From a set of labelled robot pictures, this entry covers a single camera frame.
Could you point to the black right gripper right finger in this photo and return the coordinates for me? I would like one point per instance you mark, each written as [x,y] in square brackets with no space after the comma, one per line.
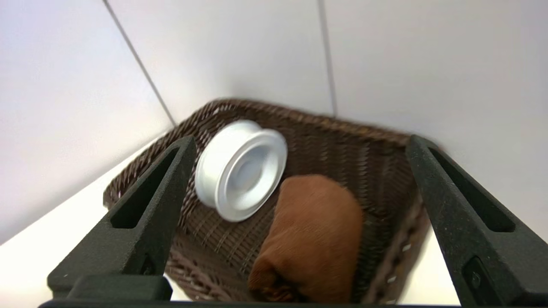
[479,239]

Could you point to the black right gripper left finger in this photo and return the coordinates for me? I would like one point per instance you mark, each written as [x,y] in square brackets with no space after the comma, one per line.
[141,226]

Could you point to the white plastic spool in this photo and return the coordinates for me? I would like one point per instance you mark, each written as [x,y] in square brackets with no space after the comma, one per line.
[239,171]

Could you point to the brown towel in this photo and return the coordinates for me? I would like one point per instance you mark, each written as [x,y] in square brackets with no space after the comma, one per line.
[312,239]

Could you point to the dark brown wicker basket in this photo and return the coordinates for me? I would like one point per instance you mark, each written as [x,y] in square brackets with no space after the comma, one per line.
[342,158]

